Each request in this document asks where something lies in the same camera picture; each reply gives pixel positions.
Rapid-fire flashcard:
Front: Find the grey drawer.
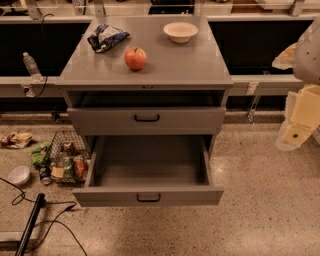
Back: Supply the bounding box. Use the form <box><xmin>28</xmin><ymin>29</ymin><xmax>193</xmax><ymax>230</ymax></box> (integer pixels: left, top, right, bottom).
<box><xmin>73</xmin><ymin>135</ymin><xmax>224</xmax><ymax>207</ymax></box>
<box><xmin>68</xmin><ymin>107</ymin><xmax>225</xmax><ymax>136</ymax></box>

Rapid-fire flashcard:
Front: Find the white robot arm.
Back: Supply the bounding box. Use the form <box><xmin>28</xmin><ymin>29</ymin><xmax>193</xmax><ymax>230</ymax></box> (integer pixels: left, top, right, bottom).
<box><xmin>272</xmin><ymin>17</ymin><xmax>320</xmax><ymax>151</ymax></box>

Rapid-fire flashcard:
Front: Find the grey metal drawer cabinet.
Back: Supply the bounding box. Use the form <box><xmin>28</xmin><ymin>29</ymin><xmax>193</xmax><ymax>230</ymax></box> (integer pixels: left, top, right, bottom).
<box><xmin>54</xmin><ymin>15</ymin><xmax>234</xmax><ymax>158</ymax></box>

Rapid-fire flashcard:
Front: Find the white paper bowl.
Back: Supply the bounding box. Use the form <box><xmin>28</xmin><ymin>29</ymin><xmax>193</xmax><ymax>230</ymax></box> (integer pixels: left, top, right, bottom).
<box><xmin>163</xmin><ymin>22</ymin><xmax>198</xmax><ymax>43</ymax></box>

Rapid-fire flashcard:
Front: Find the red apple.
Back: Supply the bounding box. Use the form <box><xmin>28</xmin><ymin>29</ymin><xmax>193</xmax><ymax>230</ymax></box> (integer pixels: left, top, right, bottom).
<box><xmin>124</xmin><ymin>47</ymin><xmax>147</xmax><ymax>71</ymax></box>

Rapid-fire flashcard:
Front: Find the blue white chip bag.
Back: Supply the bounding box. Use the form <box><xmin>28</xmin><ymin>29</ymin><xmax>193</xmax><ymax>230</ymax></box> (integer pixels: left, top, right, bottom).
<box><xmin>87</xmin><ymin>24</ymin><xmax>130</xmax><ymax>53</ymax></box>

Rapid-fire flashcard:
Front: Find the red can in basket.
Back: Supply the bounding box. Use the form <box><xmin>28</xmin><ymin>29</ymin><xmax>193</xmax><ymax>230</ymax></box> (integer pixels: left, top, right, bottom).
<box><xmin>75</xmin><ymin>158</ymin><xmax>88</xmax><ymax>180</ymax></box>

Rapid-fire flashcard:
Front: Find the green can in basket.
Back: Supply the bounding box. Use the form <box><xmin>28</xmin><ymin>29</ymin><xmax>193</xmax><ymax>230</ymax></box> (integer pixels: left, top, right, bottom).
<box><xmin>63</xmin><ymin>157</ymin><xmax>73</xmax><ymax>178</ymax></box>

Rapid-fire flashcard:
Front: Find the blue soda can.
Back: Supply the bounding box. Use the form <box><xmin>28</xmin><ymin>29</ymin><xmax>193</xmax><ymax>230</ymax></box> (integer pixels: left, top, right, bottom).
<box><xmin>39</xmin><ymin>165</ymin><xmax>51</xmax><ymax>185</ymax></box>

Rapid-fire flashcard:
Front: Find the green snack bag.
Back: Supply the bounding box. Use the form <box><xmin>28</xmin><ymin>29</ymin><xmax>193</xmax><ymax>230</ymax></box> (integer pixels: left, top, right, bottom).
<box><xmin>28</xmin><ymin>141</ymin><xmax>51</xmax><ymax>168</ymax></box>

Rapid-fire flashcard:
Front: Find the black pole on floor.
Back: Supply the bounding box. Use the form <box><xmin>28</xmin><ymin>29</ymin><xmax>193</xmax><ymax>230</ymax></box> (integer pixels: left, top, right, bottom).
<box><xmin>15</xmin><ymin>193</ymin><xmax>45</xmax><ymax>256</ymax></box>

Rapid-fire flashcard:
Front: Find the clear plastic water bottle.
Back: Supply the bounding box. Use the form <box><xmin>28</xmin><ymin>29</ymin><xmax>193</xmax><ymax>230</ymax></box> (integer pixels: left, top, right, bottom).
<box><xmin>23</xmin><ymin>52</ymin><xmax>43</xmax><ymax>82</ymax></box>

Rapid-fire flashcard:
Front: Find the crumpled tan wrapper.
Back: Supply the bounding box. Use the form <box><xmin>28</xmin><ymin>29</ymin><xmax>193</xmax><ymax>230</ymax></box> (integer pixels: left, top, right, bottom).
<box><xmin>0</xmin><ymin>132</ymin><xmax>32</xmax><ymax>149</ymax></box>

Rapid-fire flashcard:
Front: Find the wire mesh basket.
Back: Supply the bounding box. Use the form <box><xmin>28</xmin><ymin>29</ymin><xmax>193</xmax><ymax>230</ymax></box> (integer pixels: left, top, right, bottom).
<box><xmin>50</xmin><ymin>131</ymin><xmax>91</xmax><ymax>183</ymax></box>

